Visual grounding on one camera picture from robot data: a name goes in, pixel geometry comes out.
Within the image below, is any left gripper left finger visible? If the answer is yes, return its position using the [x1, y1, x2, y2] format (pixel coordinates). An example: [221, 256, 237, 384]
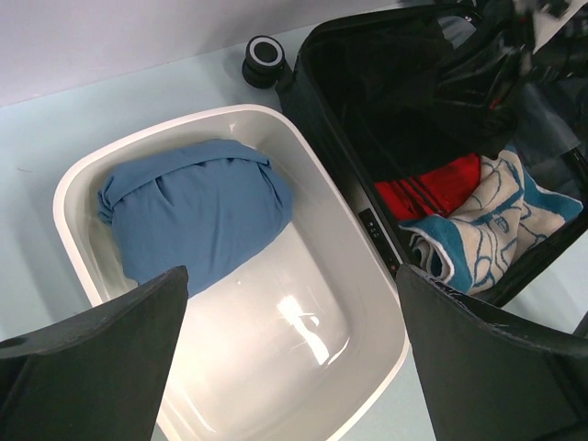
[1, 266, 188, 440]

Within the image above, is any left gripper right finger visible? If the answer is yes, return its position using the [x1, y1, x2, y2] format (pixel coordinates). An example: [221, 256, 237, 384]
[396, 265, 587, 440]

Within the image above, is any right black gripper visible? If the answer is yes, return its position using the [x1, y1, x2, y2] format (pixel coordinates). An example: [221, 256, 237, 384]
[431, 1, 587, 133]

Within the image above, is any black white space suitcase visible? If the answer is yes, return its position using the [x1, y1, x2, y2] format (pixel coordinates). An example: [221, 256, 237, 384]
[242, 1, 587, 307]

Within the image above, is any black garment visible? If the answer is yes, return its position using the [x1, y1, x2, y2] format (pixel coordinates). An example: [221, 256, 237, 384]
[308, 20, 517, 181]

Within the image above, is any teal cream patterned towel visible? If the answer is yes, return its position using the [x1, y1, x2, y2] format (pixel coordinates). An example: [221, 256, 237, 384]
[401, 145, 583, 295]

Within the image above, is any light blue garment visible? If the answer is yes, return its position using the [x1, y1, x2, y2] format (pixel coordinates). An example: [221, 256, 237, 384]
[97, 140, 294, 295]

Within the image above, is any red folded shirt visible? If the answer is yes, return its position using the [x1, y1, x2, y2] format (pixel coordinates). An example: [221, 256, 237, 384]
[375, 153, 481, 222]

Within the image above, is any cream oval tray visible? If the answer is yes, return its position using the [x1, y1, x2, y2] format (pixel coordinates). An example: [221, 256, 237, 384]
[52, 104, 409, 440]

